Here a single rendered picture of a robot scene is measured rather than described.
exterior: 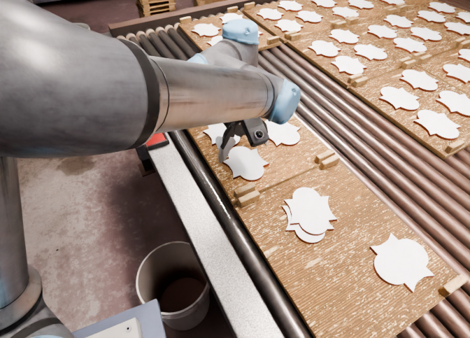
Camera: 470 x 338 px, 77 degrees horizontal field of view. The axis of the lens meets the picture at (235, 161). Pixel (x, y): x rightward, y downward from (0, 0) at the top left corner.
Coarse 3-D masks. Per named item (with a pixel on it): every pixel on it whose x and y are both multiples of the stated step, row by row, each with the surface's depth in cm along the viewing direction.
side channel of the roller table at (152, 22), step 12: (228, 0) 165; (240, 0) 165; (252, 0) 167; (264, 0) 171; (276, 0) 174; (180, 12) 154; (192, 12) 155; (204, 12) 158; (216, 12) 161; (108, 24) 144; (120, 24) 144; (132, 24) 145; (144, 24) 147; (156, 24) 150
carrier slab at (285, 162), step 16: (192, 128) 96; (304, 128) 96; (208, 144) 91; (240, 144) 91; (272, 144) 91; (304, 144) 91; (320, 144) 91; (208, 160) 86; (272, 160) 86; (288, 160) 86; (304, 160) 86; (224, 176) 82; (272, 176) 82; (288, 176) 82
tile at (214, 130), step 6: (210, 126) 95; (216, 126) 95; (222, 126) 95; (204, 132) 94; (210, 132) 93; (216, 132) 93; (222, 132) 93; (210, 138) 92; (234, 138) 91; (216, 144) 91
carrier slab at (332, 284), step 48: (288, 192) 79; (336, 192) 79; (288, 240) 70; (336, 240) 70; (384, 240) 70; (288, 288) 62; (336, 288) 62; (384, 288) 62; (432, 288) 62; (336, 336) 56; (384, 336) 56
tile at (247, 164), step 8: (232, 152) 87; (240, 152) 87; (248, 152) 87; (256, 152) 87; (232, 160) 85; (240, 160) 85; (248, 160) 85; (256, 160) 85; (232, 168) 83; (240, 168) 83; (248, 168) 83; (256, 168) 83; (240, 176) 82; (248, 176) 81; (256, 176) 81
